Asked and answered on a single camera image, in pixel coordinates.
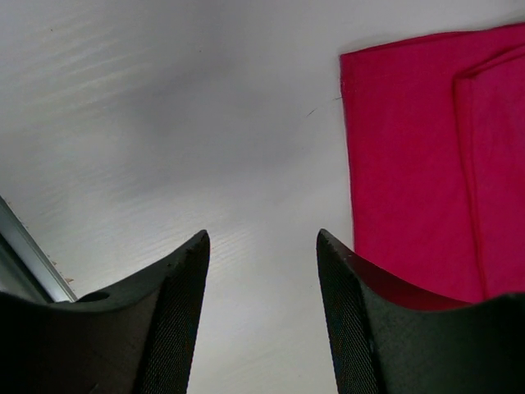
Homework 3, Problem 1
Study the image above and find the aluminium front rail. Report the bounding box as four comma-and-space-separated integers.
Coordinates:
1, 198, 78, 302

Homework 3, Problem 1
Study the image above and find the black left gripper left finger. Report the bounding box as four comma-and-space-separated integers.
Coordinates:
1, 231, 210, 393

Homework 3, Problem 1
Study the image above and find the pink t shirt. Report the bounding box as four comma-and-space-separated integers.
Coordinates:
340, 24, 524, 309

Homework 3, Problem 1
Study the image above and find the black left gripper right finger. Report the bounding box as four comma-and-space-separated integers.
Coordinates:
317, 230, 524, 393

